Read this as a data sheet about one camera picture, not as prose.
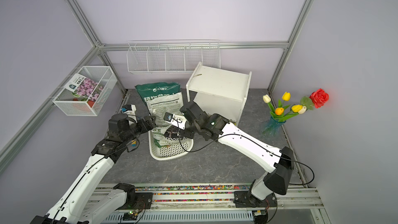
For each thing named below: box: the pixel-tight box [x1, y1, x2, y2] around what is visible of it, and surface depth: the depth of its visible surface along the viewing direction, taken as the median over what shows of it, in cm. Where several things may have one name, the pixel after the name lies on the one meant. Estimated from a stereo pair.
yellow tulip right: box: [291, 104, 304, 113], surface depth 73 cm
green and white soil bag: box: [151, 124, 188, 147], surface depth 76 cm
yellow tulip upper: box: [281, 91, 291, 102], surface depth 79 cm
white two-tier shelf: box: [185, 61, 252, 125], surface depth 77 cm
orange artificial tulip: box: [275, 107, 284, 116], surface depth 72 cm
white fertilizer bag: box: [143, 91, 184, 128], surface depth 86 cm
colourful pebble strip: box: [134, 184, 251, 203], surface depth 79 cm
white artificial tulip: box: [262, 94, 273, 107], surface depth 80 cm
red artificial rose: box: [309, 88, 330, 109], surface depth 68 cm
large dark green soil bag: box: [134, 81, 181, 105], surface depth 82 cm
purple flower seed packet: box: [63, 73, 104, 103], surface depth 75 cm
